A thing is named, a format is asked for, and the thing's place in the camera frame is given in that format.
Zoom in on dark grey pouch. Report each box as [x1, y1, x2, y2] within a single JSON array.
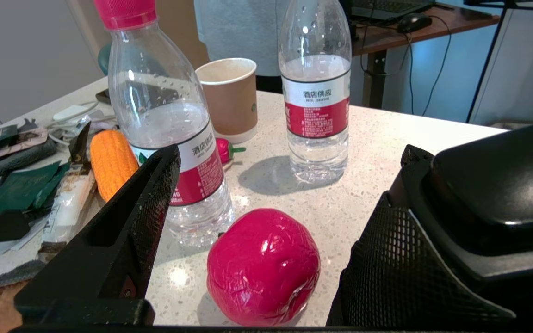
[[0, 139, 59, 191]]

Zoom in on clear water bottle red cap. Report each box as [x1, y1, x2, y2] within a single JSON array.
[[278, 0, 353, 185], [93, 0, 236, 248]]

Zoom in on black laptop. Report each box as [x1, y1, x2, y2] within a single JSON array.
[[350, 0, 436, 21]]

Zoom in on person in grey t-shirt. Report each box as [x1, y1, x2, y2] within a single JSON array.
[[194, 0, 295, 93]]

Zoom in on black computer mouse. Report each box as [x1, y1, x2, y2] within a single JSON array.
[[396, 13, 433, 34]]

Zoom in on white wrapped packet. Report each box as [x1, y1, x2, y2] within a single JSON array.
[[39, 170, 97, 259]]

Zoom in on black hanging cable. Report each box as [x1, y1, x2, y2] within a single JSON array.
[[405, 16, 453, 116]]

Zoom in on small red pepper toy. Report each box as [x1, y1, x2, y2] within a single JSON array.
[[216, 137, 247, 166]]

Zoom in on brown wooden desk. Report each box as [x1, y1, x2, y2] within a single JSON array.
[[350, 2, 501, 109]]

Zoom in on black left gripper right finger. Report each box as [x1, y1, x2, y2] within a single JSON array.
[[326, 191, 518, 327]]

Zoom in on black electric kettle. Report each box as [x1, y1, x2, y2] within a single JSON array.
[[387, 116, 533, 330]]

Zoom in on brown paper cup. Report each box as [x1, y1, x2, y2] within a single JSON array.
[[195, 58, 259, 144]]

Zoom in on yellow toy corn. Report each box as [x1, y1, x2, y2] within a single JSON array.
[[90, 129, 140, 203]]

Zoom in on white charger cable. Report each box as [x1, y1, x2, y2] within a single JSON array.
[[47, 103, 112, 139]]

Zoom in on black oval object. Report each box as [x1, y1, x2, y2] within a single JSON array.
[[0, 209, 32, 243]]

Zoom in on red toy apple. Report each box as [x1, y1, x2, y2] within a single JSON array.
[[206, 208, 321, 327]]

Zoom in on green foil sachet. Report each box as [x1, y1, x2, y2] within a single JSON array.
[[0, 162, 63, 217]]

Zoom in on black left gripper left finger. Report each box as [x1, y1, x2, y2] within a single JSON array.
[[13, 144, 182, 327]]

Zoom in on black clip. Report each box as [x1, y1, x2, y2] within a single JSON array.
[[69, 121, 92, 171]]

